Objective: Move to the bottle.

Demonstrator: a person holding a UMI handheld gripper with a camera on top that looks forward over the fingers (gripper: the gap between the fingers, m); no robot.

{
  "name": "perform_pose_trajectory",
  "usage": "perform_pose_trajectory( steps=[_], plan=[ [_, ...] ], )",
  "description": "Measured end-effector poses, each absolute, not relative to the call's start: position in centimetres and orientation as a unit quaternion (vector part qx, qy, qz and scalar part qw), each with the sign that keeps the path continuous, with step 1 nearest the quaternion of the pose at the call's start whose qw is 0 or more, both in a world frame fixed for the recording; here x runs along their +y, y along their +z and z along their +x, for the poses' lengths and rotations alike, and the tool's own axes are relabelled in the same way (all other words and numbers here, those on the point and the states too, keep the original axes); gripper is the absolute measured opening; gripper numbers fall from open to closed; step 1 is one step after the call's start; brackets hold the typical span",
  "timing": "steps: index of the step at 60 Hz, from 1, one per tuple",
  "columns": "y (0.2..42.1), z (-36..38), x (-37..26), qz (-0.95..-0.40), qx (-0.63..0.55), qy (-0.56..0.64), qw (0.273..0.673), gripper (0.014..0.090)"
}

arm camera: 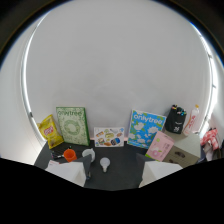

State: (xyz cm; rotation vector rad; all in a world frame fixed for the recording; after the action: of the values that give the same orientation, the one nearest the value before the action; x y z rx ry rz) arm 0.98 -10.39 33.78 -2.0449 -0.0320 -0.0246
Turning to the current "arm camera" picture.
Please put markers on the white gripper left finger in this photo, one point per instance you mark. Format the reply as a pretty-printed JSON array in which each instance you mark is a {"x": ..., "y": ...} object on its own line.
[{"x": 70, "y": 170}]

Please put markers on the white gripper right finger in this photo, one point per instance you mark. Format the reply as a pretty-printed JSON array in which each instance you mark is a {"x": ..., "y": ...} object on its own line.
[{"x": 156, "y": 170}]

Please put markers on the white bottle with orange label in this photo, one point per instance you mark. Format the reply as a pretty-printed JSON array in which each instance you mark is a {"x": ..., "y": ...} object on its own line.
[{"x": 191, "y": 121}]

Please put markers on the orange cup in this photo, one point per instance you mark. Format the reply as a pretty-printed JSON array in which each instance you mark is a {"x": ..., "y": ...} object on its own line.
[{"x": 70, "y": 155}]

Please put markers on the black pen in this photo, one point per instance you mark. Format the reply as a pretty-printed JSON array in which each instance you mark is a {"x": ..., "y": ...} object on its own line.
[{"x": 56, "y": 155}]

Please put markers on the pink packet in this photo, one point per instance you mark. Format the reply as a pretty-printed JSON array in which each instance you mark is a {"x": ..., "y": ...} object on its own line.
[{"x": 159, "y": 147}]

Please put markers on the clear plastic cup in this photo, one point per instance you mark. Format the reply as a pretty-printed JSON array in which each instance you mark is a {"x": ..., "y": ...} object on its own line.
[{"x": 88, "y": 154}]

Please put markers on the beige cardboard box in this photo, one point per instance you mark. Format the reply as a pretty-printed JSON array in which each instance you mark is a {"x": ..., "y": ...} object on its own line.
[{"x": 183, "y": 148}]

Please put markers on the white light bulb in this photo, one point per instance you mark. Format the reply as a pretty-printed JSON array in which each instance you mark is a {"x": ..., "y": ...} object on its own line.
[{"x": 104, "y": 163}]

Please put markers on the blue onlytree box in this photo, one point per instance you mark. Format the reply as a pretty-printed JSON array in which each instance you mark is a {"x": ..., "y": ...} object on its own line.
[{"x": 145, "y": 129}]

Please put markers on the yellow chips bag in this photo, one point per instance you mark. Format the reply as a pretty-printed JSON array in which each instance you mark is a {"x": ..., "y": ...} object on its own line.
[{"x": 50, "y": 131}]

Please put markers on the green onlytree box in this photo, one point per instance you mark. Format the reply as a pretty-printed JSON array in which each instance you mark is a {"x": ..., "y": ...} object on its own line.
[{"x": 72, "y": 125}]

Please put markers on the white food picture card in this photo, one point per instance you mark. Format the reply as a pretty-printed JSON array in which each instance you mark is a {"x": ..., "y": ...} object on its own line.
[{"x": 109, "y": 137}]

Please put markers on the black pen holder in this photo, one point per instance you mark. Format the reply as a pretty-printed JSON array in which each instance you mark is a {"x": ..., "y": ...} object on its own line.
[{"x": 175, "y": 120}]

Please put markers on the pink and white cloth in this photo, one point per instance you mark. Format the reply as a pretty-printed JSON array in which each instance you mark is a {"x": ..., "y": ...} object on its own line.
[{"x": 210, "y": 140}]

